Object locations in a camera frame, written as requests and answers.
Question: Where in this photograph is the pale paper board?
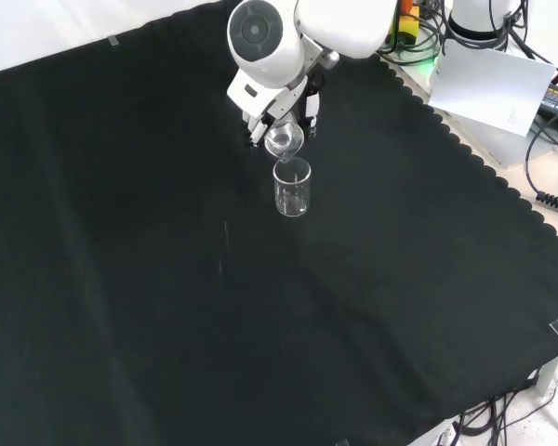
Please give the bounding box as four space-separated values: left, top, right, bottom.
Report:
426 46 558 138

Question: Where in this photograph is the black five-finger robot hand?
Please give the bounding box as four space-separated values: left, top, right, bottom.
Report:
226 69 327 148

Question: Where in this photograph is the black cable bundle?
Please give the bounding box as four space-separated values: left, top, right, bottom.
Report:
455 366 558 446

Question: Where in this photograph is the clear glass beaker with spout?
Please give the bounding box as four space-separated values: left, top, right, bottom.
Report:
272 157 313 218

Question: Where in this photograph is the clear glass beaker with graduations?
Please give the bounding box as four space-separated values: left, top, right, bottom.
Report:
263 120 306 164

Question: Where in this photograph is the black bench cloth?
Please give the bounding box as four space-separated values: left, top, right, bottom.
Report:
0 0 558 446

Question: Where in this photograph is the yellow stop button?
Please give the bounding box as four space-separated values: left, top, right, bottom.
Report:
389 0 422 51

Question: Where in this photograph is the white stand base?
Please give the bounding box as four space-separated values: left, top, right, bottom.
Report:
533 348 558 397

